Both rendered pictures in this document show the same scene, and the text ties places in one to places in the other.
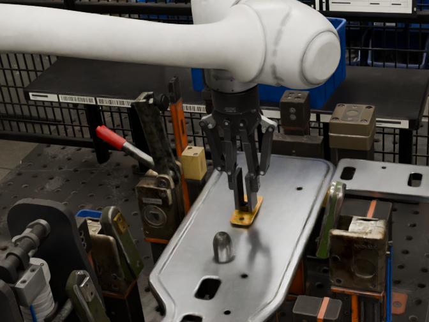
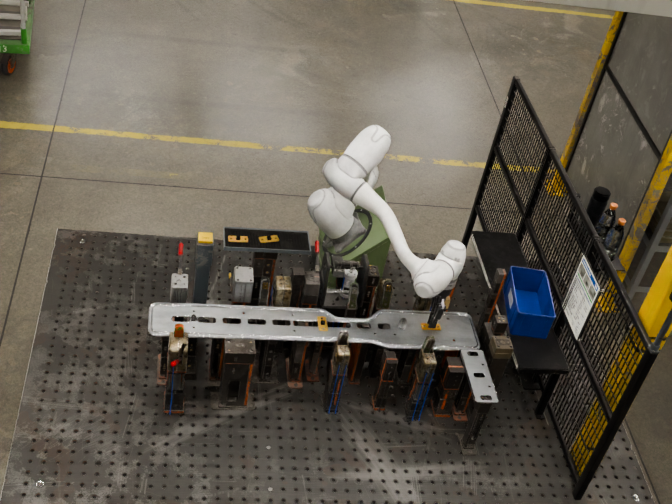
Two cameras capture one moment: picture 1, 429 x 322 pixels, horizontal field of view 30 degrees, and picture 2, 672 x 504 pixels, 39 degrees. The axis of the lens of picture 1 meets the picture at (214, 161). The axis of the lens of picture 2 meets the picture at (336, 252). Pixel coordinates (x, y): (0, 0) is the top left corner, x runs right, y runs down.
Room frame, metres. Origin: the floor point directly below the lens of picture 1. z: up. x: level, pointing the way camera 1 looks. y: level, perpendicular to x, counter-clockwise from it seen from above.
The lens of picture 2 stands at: (-1.04, -2.17, 3.73)
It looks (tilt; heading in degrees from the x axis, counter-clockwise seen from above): 39 degrees down; 53
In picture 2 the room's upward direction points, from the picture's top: 12 degrees clockwise
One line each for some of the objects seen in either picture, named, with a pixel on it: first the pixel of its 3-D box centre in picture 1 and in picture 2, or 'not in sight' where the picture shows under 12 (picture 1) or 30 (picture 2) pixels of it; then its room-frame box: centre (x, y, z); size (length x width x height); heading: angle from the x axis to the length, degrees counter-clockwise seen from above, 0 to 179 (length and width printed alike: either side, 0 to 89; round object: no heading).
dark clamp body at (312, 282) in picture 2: not in sight; (306, 310); (0.76, 0.33, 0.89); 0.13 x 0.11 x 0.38; 67
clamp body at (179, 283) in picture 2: not in sight; (177, 311); (0.23, 0.52, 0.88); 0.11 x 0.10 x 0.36; 67
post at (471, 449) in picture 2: not in sight; (475, 422); (1.13, -0.46, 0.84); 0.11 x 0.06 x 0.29; 67
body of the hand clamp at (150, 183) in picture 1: (170, 255); (417, 321); (1.21, 0.11, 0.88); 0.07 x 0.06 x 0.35; 67
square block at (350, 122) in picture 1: (353, 190); (491, 371); (1.34, -0.27, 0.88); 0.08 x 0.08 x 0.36; 67
